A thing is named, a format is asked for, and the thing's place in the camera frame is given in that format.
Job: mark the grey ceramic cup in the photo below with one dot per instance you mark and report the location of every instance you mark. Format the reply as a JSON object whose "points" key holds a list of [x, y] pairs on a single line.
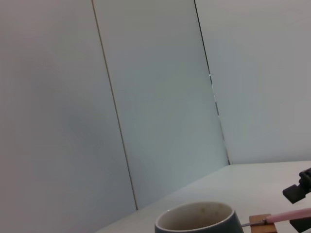
{"points": [[194, 218]]}

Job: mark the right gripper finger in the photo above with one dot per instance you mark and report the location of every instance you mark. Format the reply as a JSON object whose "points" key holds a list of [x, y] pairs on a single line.
{"points": [[297, 193], [303, 223]]}

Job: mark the arched light wooden block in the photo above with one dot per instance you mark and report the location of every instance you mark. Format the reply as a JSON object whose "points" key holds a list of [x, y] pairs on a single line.
{"points": [[263, 228]]}

